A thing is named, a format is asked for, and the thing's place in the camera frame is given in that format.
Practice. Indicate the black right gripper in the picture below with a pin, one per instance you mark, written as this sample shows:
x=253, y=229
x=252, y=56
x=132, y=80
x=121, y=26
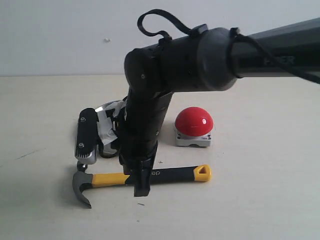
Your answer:
x=139, y=127

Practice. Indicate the yellow black claw hammer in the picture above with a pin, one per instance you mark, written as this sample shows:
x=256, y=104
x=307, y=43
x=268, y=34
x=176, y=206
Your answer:
x=82, y=180

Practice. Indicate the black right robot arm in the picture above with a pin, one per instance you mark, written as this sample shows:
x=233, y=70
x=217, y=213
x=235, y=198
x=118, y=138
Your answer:
x=201, y=61

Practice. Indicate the red dome push button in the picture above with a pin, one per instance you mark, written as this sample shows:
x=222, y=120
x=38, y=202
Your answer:
x=193, y=127

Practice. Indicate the round steel plate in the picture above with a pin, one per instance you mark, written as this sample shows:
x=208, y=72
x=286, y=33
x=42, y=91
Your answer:
x=107, y=115

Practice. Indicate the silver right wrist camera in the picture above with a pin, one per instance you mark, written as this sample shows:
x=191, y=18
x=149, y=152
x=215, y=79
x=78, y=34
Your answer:
x=86, y=137

